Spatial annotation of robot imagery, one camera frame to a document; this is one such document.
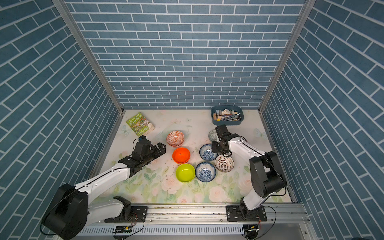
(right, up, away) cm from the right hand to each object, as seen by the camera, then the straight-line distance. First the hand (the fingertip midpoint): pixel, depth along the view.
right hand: (215, 149), depth 93 cm
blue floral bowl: (-7, -12, -6) cm, 15 cm away
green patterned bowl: (-1, +8, +10) cm, 13 cm away
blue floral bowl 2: (-6, -3, +3) cm, 7 cm away
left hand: (-30, +1, -6) cm, 31 cm away
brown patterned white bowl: (+5, -9, -2) cm, 10 cm away
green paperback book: (-53, +15, +15) cm, 57 cm away
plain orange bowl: (-22, -4, -1) cm, 22 cm away
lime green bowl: (-18, -13, -6) cm, 23 cm away
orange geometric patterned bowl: (-26, +6, +6) cm, 28 cm away
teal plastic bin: (+21, +27, +24) cm, 42 cm away
